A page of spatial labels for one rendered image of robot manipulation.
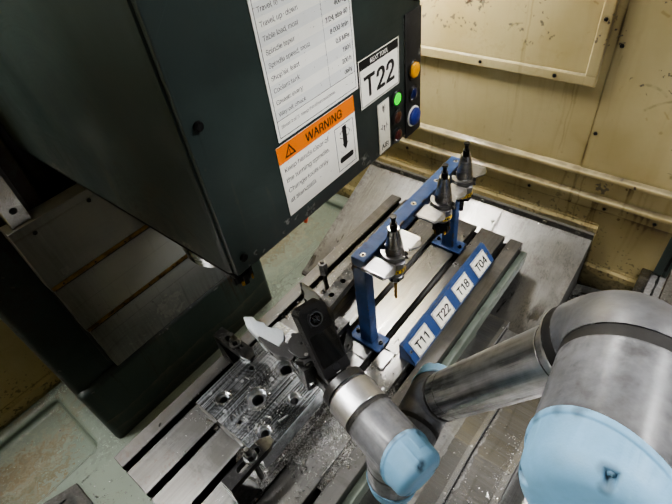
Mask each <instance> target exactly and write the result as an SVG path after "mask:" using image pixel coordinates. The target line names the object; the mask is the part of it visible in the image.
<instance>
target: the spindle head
mask: <svg viewBox="0 0 672 504"><path fill-rule="evenodd" d="M418 6H420V0H351V7H352V19H353V31H354V43H355V55H356V68H357V62H358V61H360V60H361V59H363V58H364V57H366V56H367V55H369V54H370V53H372V52H374V51H375V50H377V49H378V48H380V47H381V46H383V45H384V44H386V43H387V42H389V41H390V40H392V39H394V38H395V37H397V36H398V38H399V83H398V84H397V85H396V86H394V87H393V88H392V89H390V90H389V91H387V92H386V93H385V94H383V95H382V96H381V97H379V98H378V99H377V100H375V101H374V102H373V103H371V104H370V105H369V106H367V107H366V108H365V109H363V110H361V106H360V94H359V81H358V89H356V90H355V91H354V92H352V93H351V94H349V95H348V96H346V97H345V98H344V99H342V100H341V101H339V102H338V103H336V104H335V105H334V106H332V107H331V108H329V109H328V110H326V111H325V112H324V113H322V114H321V115H319V116H318V117H316V118H315V119H313V120H312V121H311V122H309V123H308V124H306V125H305V126H303V127H302V128H301V129H299V130H298V131H296V132H295V133H293V134H292V135H291V136H289V137H288V138H286V139H285V140H283V141H282V142H281V143H278V138H277V134H276V129H275V125H274V120H273V116H272V111H271V107H270V102H269V98H268V93H267V89H266V84H265V80H264V76H263V71H262V67H261V62H260V58H259V53H258V49H257V44H256V40H255V35H254V31H253V26H252V22H251V17H250V13H249V8H248V4H247V0H0V122H1V124H2V125H3V127H4V128H5V130H6V131H7V133H8V134H9V136H10V137H11V139H12V140H13V142H14V143H15V144H16V145H17V146H18V147H19V148H20V149H21V150H23V151H24V152H26V153H28V154H29V155H31V156H33V157H34V158H36V159H38V160H39V161H41V162H43V163H44V164H46V165H48V166H49V167H51V168H53V169H54V170H56V171H57V172H59V173H61V174H62V175H64V176H66V177H67V178H69V179H71V180H72V181H74V182H76V183H77V184H79V185H81V186H82V187H84V188H86V189H87V190H89V191H91V192H92V193H94V194H96V195H97V196H99V197H101V198H102V199H104V200H105V201H107V202H109V203H110V204H112V205H114V206H115V207H117V208H119V209H120V210H122V211H124V212H125V213H127V214H129V215H130V216H132V217H134V218H135V219H137V220H139V221H140V222H142V223H144V224H145V225H147V226H148V227H150V228H152V229H153V230H155V231H157V232H158V233H160V234H162V235H163V236H165V237H167V238H168V239H170V240H172V241H173V242H175V243H177V244H178V245H180V246H182V247H183V248H185V249H187V250H188V251H190V252H191V253H193V254H195V255H196V256H198V257H200V258H201V259H203V260H205V261H206V262H208V263H210V264H211V265H213V266H215V267H216V268H218V269H220V270H221V271H223V272H225V273H226V274H228V275H230V276H231V277H233V278H234V279H236V278H238V277H239V276H240V275H241V274H242V273H243V272H245V271H246V270H247V269H248V268H249V267H250V266H252V265H253V264H254V263H255V262H256V261H258V260H259V259H260V258H261V257H262V256H263V255H265V254H266V253H267V252H268V251H269V250H270V249H272V248H273V247H274V246H275V245H276V244H277V243H279V242H280V241H281V240H282V239H283V238H284V237H286V236H287V235H288V234H289V233H290V232H291V231H293V230H294V229H295V228H296V227H297V226H298V225H300V224H301V223H302V222H303V221H304V220H306V219H307V218H308V217H309V216H310V215H311V214H313V213H314V212H315V211H316V210H317V209H318V208H320V207H321V206H322V205H323V204H324V203H325V202H327V201H328V200H329V199H330V198H331V197H332V196H334V195H335V194H336V193H337V192H338V191H339V190H341V189H342V188H343V187H344V186H345V185H347V184H348V183H349V182H350V181H351V180H352V179H354V178H355V177H356V176H357V175H358V174H359V173H361V172H362V171H363V170H364V169H365V168H366V167H368V166H369V165H370V164H371V163H372V162H373V161H375V160H376V159H377V158H378V157H379V156H380V152H379V134H378V115H377V105H379V104H380V103H381V102H383V101H384V100H385V99H387V98H388V97H389V112H390V141H391V146H392V145H393V144H395V143H394V142H393V139H392V136H393V132H394V130H395V129H396V128H397V127H402V130H403V134H402V137H403V136H404V135H405V71H404V15H405V14H407V13H408V12H410V11H412V10H413V9H415V8H416V7H418ZM396 90H401V92H402V100H401V103H400V105H399V106H398V107H396V108H395V107H393V106H392V104H391V98H392V95H393V93H394V92H395V91H396ZM352 95H353V100H354V111H355V122H356V133H357V144H358V155H359V160H358V161H357V162H356V163H355V164H353V165H352V166H351V167H350V168H348V169H347V170H346V171H345V172H344V173H342V174H341V175H340V176H339V177H338V178H336V179H335V180H334V181H333V182H332V183H330V184H329V185H328V186H327V187H326V188H324V189H323V190H322V191H321V192H320V193H318V194H317V195H316V196H315V197H313V198H312V199H311V200H310V201H309V202H307V203H306V204H305V205H304V206H303V207H301V208H300V209H299V210H298V211H297V212H295V213H294V214H293V215H292V216H290V211H289V207H288V203H287V198H286V194H285V190H284V185H283V181H282V177H281V173H280V168H279V164H278V160H277V155H276V151H275V149H276V148H278V147H279V146H281V145H282V144H284V143H285V142H286V141H288V140H289V139H291V138H292V137H294V136H295V135H296V134H298V133H299V132H301V131H302V130H304V129H305V128H306V127H308V126H309V125H311V124H312V123H313V122H315V121H316V120H318V119H319V118H321V117H322V116H323V115H325V114H326V113H328V112H329V111H331V110H332V109H333V108H335V107H336V106H338V105H339V104H341V103H342V102H343V101H345V100H346V99H348V98H349V97H350V96H352ZM396 109H401V110H402V119H401V122H400V123H399V124H398V125H397V126H394V125H393V124H392V116H393V113H394V111H395V110H396ZM402 137H401V138H402ZM391 146H390V147H391ZM390 147H389V148H390ZM389 148H388V149H389Z"/></svg>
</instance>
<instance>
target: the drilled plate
mask: <svg viewBox="0 0 672 504"><path fill-rule="evenodd" d="M272 328H278V329H281V330H283V332H284V335H285V337H286V339H285V342H287V343H288V341H289V339H290V338H291V333H297V332H295V331H294V330H292V329H290V328H289V327H287V326H286V325H284V324H282V323H281V322H279V321H278V322H277V323H276V324H275V325H274V326H273V327H272ZM251 348H252V350H253V352H254V355H255V356H256V355H257V354H258V355H257V357H256V358H253V359H252V360H251V361H246V360H243V359H241V358H240V359H239V360H238V361H237V362H236V363H235V364H234V365H233V366H232V367H231V368H230V369H229V370H228V371H227V372H226V373H225V374H224V375H223V376H222V377H221V378H220V379H219V380H218V381H217V382H216V383H215V384H213V385H212V386H211V387H210V388H209V389H208V390H207V391H206V392H205V393H204V394H203V395H202V396H201V397H200V398H199V399H198V400H197V401H196V402H195V403H196V404H197V406H198V407H199V409H200V411H201V412H202V413H203V414H204V415H205V416H207V417H208V418H209V419H210V420H211V421H212V422H214V423H215V424H216V425H217V426H218V427H219V428H220V429H222V430H223V431H224V432H225V433H226V434H227V435H229V436H230V437H231V438H232V439H233V440H234V441H235V442H237V443H238V444H239V445H240V446H241V447H242V448H245V447H248V448H250V447H251V446H252V445H253V444H254V443H255V442H254V440H255V441H257V440H258V439H260V438H263V437H266V436H269V435H270V434H271V435H272V437H271V435H270V437H271V438H272V439H273V440H274V444H273V447H272V450H271V451H270V452H269V453H268V455H267V456H266V457H265V458H264V459H263V461H262V462H261V464H262V465H263V466H264V467H265V468H267V469H268V467H269V466H270V465H271V464H272V463H273V461H274V460H275V459H276V458H277V457H278V455H279V454H280V453H281V452H282V451H283V450H284V448H285V447H286V446H287V445H288V444H289V442H290V441H291V440H292V439H293V438H294V436H295V435H296V434H297V433H298V432H299V430H300V429H301V428H302V427H303V426H304V425H305V423H306V422H307V421H308V420H309V419H310V417H311V416H312V415H313V414H314V413H315V411H316V410H317V409H318V408H319V407H320V405H321V404H322V403H323V402H324V400H323V395H324V392H323V391H322V390H321V389H320V387H319V386H316V387H315V388H313V389H312V390H310V391H308V390H307V388H306V387H305V386H304V385H303V383H302V382H301V381H300V379H299V378H298V377H297V376H296V374H295V373H292V374H291V372H293V370H292V369H291V366H290V363H289V361H280V360H278V359H276V358H274V357H273V356H272V355H271V354H270V353H269V352H268V351H266V350H265V349H264V348H263V347H262V346H261V344H260V342H259V341H257V342H256V343H255V344H254V345H253V346H252V347H251ZM256 352H257V353H256ZM275 373H276V374H275ZM287 373H290V374H288V375H285V374H287ZM267 374H268V375H267ZM280 375H281V376H280ZM236 376H237V377H236ZM245 377H246V378H245ZM247 377H248V378H249V380H248V378H247ZM254 377H255V378H254ZM253 378H254V379H253ZM292 378H293V379H294V380H292ZM251 381H252V382H251ZM228 382H229V383H228ZM265 384H266V385H265ZM291 385H292V386H291ZM254 386H255V387H257V386H260V388H258V389H257V388H255V387H254ZM263 387H265V389H266V390H264V388H263ZM252 388H254V390H252ZM297 389H298V390H297ZM226 390H227V391H226ZM230 390H231V392H230ZM250 390H252V391H250ZM223 391H224V392H223ZM225 391H226V392H225ZM264 391H265V392H264ZM266 391H267V392H266ZM291 391H293V392H291ZM297 391H298V392H297ZM229 392H230V393H232V394H231V395H228V394H227V393H229ZM248 392H249V393H248ZM268 392H269V393H268ZM288 392H289V394H288ZM268 394H269V397H268ZM302 394H303V395H302ZM287 395H288V396H287ZM247 396H248V397H247ZM215 397H217V398H215ZM229 397H230V398H229ZM245 397H246V400H245ZM266 397H268V398H266ZM228 400H231V401H229V402H228ZM267 400H268V401H267ZM283 400H284V401H283ZM301 400H302V401H301ZM213 401H214V402H213ZM215 401H216V402H217V403H218V405H217V404H216V403H215ZM247 401H248V402H247ZM261 402H263V403H262V404H261V405H262V406H261V405H259V406H257V404H259V403H261ZM264 402H266V404H264ZM278 402H279V403H278ZM283 402H285V403H284V404H283ZM286 402H287V403H286ZM221 403H222V404H221ZM226 403H227V404H226ZM247 404H249V405H247ZM263 404H264V405H263ZM296 404H297V405H296ZM240 406H241V407H240ZM264 406H265V407H264ZM284 406H285V407H284ZM253 407H254V410H253ZM256 407H258V408H257V409H256ZM251 408H252V409H251ZM260 409H261V410H260ZM258 410H259V411H258ZM277 410H279V411H278V413H277ZM237 412H238V413H237ZM244 412H245V413H244ZM281 412H282V413H281ZM255 413H256V414H255ZM276 413H277V414H276ZM233 414H234V415H235V416H237V418H236V417H235V416H234V415H233ZM287 414H288V416H286V415H287ZM266 415H268V417H269V416H270V417H271V418H268V417H265V416H266ZM284 416H286V417H285V418H283V417H284ZM243 417H245V418H243ZM281 417H282V418H283V419H281ZM244 419H245V421H246V422H245V421H243V422H242V420H244ZM246 419H247V420H246ZM250 419H251V420H250ZM271 419H272V420H273V421H271ZM279 419H280V420H281V421H280V420H279ZM264 421H265V422H266V421H267V422H266V425H265V423H263V422H264ZM241 423H242V424H241ZM257 423H258V425H259V424H260V426H259V427H258V426H257V428H258V429H255V426H256V424H257ZM238 424H239V427H240V429H239V427H238V426H237V425H238ZM270 424H271V426H272V429H270V427H269V425H270ZM261 425H263V426H261ZM248 426H249V432H248V430H247V427H248ZM237 427H238V428H237ZM252 427H253V428H252ZM273 428H274V429H273ZM253 431H254V433H253ZM255 431H256V433H258V434H257V435H256V434H255ZM272 431H273V434H272V433H271V432H272ZM248 436H249V437H248ZM256 436H257V437H256ZM255 438H256V439H255Z"/></svg>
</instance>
